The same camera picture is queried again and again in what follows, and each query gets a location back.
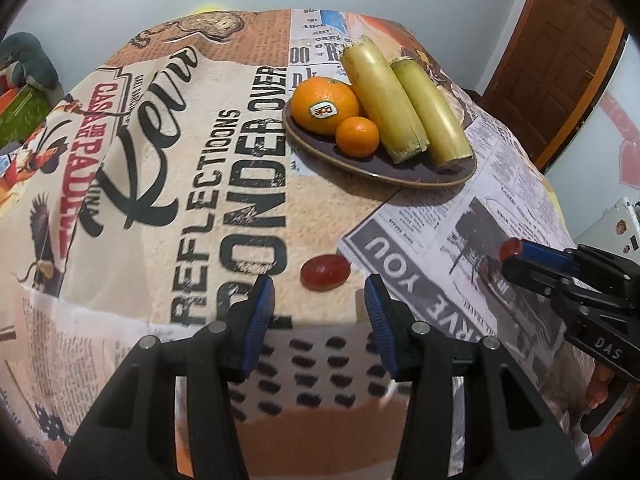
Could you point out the grey plush toy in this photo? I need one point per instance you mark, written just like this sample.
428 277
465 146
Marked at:
30 57

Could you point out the white device with stickers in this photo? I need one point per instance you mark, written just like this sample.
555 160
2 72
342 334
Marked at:
612 225

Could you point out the small red fruit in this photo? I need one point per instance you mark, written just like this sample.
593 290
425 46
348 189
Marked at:
510 248

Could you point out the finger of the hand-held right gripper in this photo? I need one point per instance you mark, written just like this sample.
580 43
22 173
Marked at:
545 254
530 272

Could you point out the red tomato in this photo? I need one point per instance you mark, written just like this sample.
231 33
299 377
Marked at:
325 272

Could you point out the peeled sugarcane piece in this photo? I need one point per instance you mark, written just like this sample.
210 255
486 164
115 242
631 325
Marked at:
435 115
385 100

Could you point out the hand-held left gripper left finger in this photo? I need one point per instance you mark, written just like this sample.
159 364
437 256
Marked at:
260 320

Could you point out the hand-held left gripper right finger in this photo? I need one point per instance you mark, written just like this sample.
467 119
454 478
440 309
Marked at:
380 320

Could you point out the green patterned box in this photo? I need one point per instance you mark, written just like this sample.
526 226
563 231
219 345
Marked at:
22 115

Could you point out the brown wooden door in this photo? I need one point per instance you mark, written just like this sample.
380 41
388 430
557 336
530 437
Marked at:
555 50

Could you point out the small mandarin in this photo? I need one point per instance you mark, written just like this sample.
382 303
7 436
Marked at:
357 136

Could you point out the large orange with sticker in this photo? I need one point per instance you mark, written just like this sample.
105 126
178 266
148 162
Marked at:
320 102

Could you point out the white wardrobe door with hearts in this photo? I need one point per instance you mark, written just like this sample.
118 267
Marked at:
610 125

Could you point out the printed newspaper-pattern blanket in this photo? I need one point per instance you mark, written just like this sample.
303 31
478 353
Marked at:
150 185

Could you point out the dark purple plate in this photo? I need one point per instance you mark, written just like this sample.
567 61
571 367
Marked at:
380 165

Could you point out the person's right hand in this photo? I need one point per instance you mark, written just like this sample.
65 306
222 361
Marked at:
600 385

